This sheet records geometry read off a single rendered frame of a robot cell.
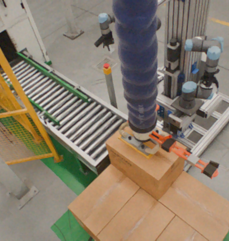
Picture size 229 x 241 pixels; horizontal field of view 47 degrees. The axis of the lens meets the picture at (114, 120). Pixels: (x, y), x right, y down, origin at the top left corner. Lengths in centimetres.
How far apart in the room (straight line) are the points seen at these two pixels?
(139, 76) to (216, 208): 146
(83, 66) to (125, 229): 308
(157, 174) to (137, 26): 125
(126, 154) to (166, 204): 59
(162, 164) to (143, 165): 16
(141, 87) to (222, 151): 207
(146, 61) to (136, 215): 146
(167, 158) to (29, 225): 181
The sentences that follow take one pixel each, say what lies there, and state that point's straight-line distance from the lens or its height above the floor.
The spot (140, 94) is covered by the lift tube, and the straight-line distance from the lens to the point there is 169.
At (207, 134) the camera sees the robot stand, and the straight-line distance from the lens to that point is 334.
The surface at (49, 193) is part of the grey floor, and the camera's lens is 339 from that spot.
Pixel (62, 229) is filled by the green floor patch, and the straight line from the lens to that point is 318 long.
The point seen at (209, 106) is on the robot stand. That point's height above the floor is 96.
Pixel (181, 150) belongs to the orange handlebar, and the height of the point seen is 119.
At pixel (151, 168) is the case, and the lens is 223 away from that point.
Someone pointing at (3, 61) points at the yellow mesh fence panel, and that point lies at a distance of 244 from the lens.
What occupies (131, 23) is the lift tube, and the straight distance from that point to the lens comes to 138.
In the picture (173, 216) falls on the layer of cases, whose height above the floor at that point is 54.
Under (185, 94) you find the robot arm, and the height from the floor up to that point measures 120.
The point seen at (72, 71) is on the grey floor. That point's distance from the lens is 471.
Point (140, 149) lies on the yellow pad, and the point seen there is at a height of 108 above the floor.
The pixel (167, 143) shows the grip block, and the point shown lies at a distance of 205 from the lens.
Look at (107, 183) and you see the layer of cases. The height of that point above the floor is 54.
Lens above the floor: 291
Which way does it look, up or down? 51 degrees down
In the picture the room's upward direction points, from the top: 11 degrees counter-clockwise
